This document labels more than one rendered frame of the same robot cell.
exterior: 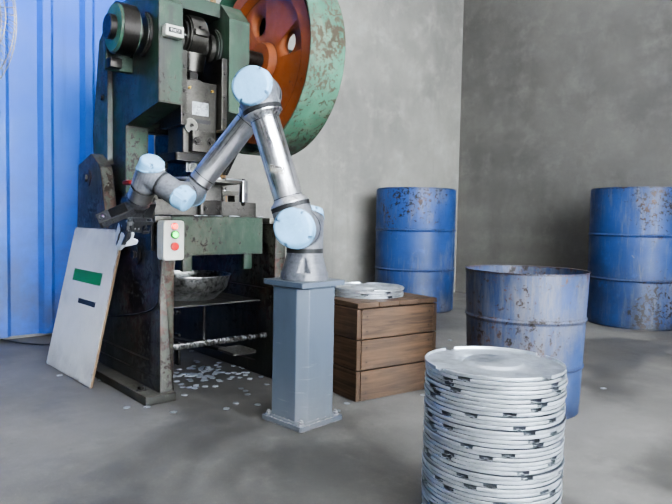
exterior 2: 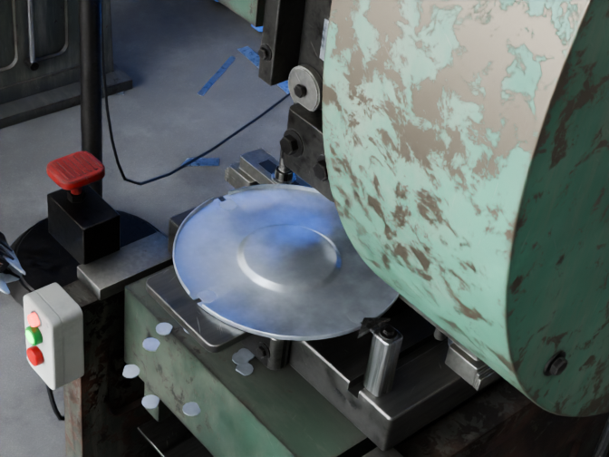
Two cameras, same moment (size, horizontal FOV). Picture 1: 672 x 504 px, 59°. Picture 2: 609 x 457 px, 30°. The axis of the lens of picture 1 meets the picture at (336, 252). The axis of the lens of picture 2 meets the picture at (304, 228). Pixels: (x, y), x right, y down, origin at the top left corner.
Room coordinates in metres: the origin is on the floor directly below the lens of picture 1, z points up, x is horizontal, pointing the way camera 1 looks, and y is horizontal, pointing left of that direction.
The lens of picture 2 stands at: (2.28, -0.56, 1.70)
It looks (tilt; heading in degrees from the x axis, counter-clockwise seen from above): 39 degrees down; 86
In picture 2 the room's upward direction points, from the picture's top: 8 degrees clockwise
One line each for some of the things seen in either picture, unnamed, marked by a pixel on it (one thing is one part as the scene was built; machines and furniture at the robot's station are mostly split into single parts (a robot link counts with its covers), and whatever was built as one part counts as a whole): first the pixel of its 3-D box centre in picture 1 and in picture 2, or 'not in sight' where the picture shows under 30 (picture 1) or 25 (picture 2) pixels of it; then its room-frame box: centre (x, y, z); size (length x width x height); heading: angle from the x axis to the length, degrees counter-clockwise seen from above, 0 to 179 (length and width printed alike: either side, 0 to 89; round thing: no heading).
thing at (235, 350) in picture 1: (204, 345); not in sight; (2.34, 0.51, 0.14); 0.59 x 0.10 x 0.05; 42
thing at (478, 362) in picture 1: (493, 362); not in sight; (1.26, -0.34, 0.34); 0.29 x 0.29 x 0.01
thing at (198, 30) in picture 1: (190, 59); not in sight; (2.44, 0.60, 1.27); 0.21 x 0.12 x 0.34; 42
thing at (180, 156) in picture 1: (189, 162); not in sight; (2.44, 0.60, 0.86); 0.20 x 0.16 x 0.05; 132
